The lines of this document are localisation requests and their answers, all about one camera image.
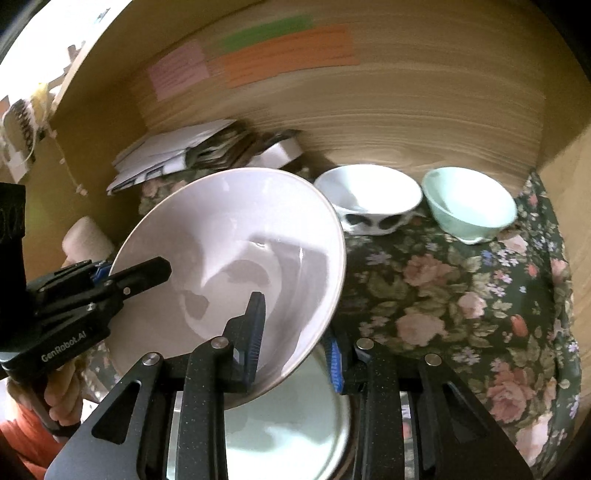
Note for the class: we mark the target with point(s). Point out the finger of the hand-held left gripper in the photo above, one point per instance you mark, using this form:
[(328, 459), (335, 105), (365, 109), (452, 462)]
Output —
[(143, 277), (69, 277)]

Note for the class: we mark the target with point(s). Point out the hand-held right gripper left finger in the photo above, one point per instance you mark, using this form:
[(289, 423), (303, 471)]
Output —
[(256, 341)]

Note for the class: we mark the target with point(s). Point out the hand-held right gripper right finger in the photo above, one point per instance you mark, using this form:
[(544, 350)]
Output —
[(334, 364)]

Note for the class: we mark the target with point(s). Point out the large pink bowl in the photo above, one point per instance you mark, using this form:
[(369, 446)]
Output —
[(207, 221)]

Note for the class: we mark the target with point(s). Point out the person's left forearm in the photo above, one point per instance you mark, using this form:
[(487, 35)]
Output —
[(23, 441)]

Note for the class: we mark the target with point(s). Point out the person's left hand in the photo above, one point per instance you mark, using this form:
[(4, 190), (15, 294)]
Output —
[(64, 392)]

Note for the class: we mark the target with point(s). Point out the beige roll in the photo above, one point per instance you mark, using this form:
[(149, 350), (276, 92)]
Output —
[(87, 240)]

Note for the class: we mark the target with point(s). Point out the mint green plate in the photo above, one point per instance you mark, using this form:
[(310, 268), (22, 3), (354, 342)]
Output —
[(286, 424)]

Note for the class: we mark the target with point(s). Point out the dark floral tablecloth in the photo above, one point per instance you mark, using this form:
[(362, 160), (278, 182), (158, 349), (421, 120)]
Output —
[(438, 300)]

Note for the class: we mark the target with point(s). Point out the white paper tag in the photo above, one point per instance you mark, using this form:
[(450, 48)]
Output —
[(16, 166)]

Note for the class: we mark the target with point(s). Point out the stack of white papers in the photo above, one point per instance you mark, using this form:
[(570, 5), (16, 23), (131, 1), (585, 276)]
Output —
[(157, 152)]

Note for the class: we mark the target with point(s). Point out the patterned notebook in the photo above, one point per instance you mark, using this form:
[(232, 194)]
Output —
[(221, 147)]

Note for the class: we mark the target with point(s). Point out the dark studded headband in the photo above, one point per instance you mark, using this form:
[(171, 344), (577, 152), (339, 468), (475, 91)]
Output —
[(22, 124)]

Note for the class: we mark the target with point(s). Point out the white bowl with dark spots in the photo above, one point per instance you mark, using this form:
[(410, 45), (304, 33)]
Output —
[(364, 189)]

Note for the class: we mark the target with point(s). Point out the white tape roll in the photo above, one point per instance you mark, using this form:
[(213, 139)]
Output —
[(281, 154)]

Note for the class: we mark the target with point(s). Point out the yellow headband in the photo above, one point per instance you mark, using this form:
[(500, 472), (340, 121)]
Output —
[(41, 92)]

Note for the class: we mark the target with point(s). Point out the mint green bowl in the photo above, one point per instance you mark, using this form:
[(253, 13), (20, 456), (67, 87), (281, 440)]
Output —
[(466, 203)]

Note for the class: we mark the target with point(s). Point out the pink sticky note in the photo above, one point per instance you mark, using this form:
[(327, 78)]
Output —
[(178, 69)]

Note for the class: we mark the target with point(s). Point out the orange sticky note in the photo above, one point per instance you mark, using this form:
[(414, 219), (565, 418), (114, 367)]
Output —
[(286, 57)]

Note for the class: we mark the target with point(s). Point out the green sticky note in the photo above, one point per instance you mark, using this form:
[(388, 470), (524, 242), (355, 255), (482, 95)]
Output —
[(263, 34)]

